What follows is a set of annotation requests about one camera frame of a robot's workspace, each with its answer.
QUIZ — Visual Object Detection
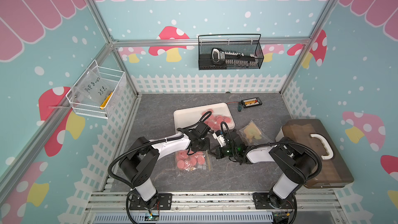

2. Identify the black wire mesh basket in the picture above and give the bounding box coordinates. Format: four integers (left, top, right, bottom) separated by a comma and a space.
198, 34, 264, 70

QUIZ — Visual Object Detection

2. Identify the socket set in basket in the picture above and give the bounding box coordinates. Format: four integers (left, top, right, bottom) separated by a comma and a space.
210, 48, 258, 68

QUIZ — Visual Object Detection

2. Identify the white wire wall basket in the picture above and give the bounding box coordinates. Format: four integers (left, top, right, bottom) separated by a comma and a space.
66, 60, 126, 119

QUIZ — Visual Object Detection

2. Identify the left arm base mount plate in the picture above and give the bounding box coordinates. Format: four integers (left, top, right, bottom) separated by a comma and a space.
128, 194, 173, 211

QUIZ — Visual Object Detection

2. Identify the pile of pink cookies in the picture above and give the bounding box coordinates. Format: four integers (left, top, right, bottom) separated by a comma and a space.
201, 109, 235, 131

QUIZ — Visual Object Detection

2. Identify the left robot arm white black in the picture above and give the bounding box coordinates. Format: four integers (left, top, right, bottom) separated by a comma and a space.
107, 122, 210, 206

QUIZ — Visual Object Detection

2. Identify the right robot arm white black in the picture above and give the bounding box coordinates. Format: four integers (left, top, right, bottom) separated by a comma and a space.
209, 131, 322, 209

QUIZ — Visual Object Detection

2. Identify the black box with orange items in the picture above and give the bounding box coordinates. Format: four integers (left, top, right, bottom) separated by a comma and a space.
241, 97, 262, 108

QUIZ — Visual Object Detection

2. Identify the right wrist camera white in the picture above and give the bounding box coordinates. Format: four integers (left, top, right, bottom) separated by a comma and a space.
212, 131, 226, 147

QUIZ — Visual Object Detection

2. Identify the brown toolbox with white handle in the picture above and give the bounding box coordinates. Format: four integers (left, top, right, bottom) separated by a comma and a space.
275, 119, 354, 189

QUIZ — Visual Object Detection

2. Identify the ziploc bag with pink cookies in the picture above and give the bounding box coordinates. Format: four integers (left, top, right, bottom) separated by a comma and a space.
175, 150, 211, 173
239, 120, 272, 146

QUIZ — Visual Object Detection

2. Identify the white plastic tray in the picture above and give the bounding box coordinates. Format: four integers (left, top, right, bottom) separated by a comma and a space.
174, 103, 235, 132

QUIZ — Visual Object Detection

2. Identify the clear plastic bag with writing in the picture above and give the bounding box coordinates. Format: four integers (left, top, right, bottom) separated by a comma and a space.
72, 68, 112, 107

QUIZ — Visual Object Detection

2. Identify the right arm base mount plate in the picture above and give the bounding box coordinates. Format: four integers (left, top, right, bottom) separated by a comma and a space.
252, 192, 296, 209

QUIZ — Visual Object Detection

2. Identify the yellow item in white basket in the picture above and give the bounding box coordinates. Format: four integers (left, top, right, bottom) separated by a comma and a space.
99, 92, 113, 110

